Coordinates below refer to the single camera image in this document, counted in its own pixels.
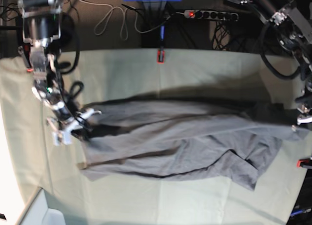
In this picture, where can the red clamp right edge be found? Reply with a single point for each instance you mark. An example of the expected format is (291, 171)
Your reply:
(305, 163)

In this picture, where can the white power strip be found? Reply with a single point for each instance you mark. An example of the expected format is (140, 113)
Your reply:
(211, 15)

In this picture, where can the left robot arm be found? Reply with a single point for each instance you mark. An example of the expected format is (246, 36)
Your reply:
(294, 34)

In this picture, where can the red clamp top centre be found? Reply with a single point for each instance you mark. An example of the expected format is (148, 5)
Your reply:
(160, 56)

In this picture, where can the red clamp edge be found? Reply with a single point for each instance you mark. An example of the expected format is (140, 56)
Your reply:
(24, 52)
(305, 163)

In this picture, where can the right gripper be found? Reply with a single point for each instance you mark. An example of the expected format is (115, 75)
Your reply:
(66, 122)

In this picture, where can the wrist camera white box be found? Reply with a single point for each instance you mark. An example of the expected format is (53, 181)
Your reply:
(61, 137)

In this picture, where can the grey plastic bin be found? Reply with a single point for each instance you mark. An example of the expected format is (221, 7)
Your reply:
(37, 211)

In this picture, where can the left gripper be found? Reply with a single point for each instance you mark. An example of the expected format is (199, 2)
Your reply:
(304, 108)

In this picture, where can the red clamp left edge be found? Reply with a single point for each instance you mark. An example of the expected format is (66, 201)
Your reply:
(24, 52)

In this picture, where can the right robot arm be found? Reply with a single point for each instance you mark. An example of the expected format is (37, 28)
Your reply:
(41, 28)

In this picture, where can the pale green table cloth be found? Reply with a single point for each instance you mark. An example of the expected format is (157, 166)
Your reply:
(123, 200)

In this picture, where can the dark grey t-shirt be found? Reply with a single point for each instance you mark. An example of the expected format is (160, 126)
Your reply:
(187, 139)

